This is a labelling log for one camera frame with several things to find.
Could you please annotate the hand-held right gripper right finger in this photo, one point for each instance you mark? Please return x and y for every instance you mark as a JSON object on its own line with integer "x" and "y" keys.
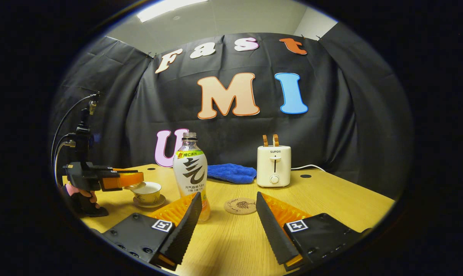
{"x": 271, "y": 230}

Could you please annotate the cream ceramic saucer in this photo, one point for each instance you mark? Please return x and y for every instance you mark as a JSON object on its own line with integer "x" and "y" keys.
{"x": 156, "y": 204}

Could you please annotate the blue towel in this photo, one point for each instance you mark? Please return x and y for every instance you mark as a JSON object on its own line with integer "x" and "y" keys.
{"x": 231, "y": 173}

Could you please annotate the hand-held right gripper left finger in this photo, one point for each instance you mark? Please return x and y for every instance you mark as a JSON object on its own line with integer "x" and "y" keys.
{"x": 185, "y": 230}

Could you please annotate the black backdrop cloth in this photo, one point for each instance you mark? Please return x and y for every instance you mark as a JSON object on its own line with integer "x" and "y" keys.
{"x": 331, "y": 134}

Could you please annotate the round cork coaster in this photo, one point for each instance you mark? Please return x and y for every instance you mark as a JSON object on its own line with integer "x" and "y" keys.
{"x": 240, "y": 206}

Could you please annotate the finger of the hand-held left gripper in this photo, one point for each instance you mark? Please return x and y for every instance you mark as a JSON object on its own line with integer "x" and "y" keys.
{"x": 120, "y": 181}

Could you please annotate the clear labelled water bottle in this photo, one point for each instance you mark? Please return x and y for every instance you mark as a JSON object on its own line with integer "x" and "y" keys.
{"x": 191, "y": 172}

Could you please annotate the white toaster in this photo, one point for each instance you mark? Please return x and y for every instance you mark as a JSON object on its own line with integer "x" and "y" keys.
{"x": 273, "y": 168}

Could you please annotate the cream ceramic teacup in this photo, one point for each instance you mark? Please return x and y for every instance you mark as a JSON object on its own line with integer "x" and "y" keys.
{"x": 149, "y": 196}

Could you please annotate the toast bread slice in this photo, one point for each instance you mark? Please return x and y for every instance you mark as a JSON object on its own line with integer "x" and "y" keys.
{"x": 276, "y": 140}
{"x": 265, "y": 140}

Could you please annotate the cream teacup lid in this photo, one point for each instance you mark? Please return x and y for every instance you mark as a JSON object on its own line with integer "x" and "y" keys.
{"x": 136, "y": 186}

